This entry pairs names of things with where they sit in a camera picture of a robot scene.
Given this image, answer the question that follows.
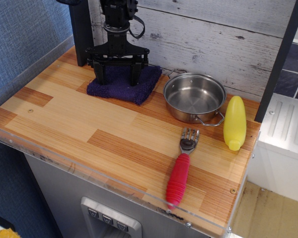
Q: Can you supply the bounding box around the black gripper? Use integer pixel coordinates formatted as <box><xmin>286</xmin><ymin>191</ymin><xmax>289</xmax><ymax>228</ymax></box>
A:
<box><xmin>85</xmin><ymin>32</ymin><xmax>149</xmax><ymax>86</ymax></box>

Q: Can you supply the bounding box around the purple towel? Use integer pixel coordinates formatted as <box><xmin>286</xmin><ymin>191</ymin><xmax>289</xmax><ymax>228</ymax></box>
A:
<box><xmin>86</xmin><ymin>66</ymin><xmax>162</xmax><ymax>105</ymax></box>

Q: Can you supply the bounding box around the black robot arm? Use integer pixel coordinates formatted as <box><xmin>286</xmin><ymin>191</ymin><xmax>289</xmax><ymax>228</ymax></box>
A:
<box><xmin>85</xmin><ymin>0</ymin><xmax>149</xmax><ymax>86</ymax></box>

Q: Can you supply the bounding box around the stainless steel pot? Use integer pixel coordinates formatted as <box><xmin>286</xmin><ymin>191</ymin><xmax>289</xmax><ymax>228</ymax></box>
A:
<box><xmin>163</xmin><ymin>69</ymin><xmax>227</xmax><ymax>126</ymax></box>

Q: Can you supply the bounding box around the yellow plastic corn toy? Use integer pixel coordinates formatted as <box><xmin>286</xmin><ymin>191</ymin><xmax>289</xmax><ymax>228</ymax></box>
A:
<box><xmin>223</xmin><ymin>96</ymin><xmax>247</xmax><ymax>151</ymax></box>

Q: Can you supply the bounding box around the grey toy kitchen cabinet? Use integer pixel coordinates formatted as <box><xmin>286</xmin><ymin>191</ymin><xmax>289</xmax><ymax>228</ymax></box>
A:
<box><xmin>23</xmin><ymin>152</ymin><xmax>225</xmax><ymax>238</ymax></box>

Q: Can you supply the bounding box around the clear acrylic front guard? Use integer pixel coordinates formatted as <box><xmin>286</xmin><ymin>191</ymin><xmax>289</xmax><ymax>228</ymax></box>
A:
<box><xmin>0</xmin><ymin>123</ymin><xmax>233</xmax><ymax>234</ymax></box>

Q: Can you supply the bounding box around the silver button dispenser panel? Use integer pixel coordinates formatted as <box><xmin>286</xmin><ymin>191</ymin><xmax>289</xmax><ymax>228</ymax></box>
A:
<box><xmin>80</xmin><ymin>196</ymin><xmax>143</xmax><ymax>238</ymax></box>

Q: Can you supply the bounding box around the white ribbed side unit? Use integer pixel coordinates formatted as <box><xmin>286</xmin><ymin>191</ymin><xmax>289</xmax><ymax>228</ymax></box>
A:
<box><xmin>247</xmin><ymin>94</ymin><xmax>298</xmax><ymax>201</ymax></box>

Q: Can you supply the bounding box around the yellow object at corner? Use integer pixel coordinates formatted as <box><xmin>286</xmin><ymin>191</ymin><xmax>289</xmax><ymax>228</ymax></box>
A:
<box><xmin>0</xmin><ymin>229</ymin><xmax>21</xmax><ymax>238</ymax></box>

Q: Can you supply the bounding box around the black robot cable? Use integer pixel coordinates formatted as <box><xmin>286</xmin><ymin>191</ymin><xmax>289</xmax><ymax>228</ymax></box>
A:
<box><xmin>128</xmin><ymin>14</ymin><xmax>146</xmax><ymax>40</ymax></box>

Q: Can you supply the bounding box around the dark left upright post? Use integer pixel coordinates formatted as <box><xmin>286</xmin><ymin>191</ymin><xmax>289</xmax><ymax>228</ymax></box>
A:
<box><xmin>69</xmin><ymin>0</ymin><xmax>94</xmax><ymax>66</ymax></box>

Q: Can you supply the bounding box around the dark upright post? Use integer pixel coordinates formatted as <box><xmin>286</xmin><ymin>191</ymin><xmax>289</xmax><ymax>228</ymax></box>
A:
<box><xmin>69</xmin><ymin>0</ymin><xmax>94</xmax><ymax>66</ymax></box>
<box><xmin>254</xmin><ymin>0</ymin><xmax>298</xmax><ymax>122</ymax></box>

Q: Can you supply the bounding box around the fork with red handle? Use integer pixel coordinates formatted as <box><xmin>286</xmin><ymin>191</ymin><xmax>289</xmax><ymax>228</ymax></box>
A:
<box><xmin>166</xmin><ymin>128</ymin><xmax>200</xmax><ymax>210</ymax></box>

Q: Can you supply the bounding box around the dark right upright post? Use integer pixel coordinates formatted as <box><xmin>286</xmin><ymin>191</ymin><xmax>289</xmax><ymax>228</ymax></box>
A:
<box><xmin>254</xmin><ymin>0</ymin><xmax>298</xmax><ymax>122</ymax></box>

